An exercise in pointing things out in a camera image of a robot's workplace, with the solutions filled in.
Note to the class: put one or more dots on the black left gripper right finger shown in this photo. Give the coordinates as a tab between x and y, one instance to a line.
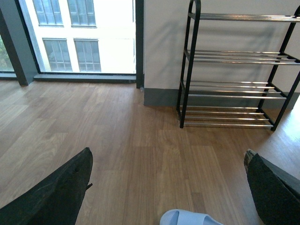
275	192

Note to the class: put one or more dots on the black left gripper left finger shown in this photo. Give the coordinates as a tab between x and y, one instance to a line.
57	199

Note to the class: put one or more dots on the light blue slide sandal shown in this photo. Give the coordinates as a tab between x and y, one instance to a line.
184	217

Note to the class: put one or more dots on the black metal shoe rack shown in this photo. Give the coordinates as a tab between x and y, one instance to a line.
251	104

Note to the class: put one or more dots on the large window with frame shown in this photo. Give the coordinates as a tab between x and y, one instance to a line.
73	40

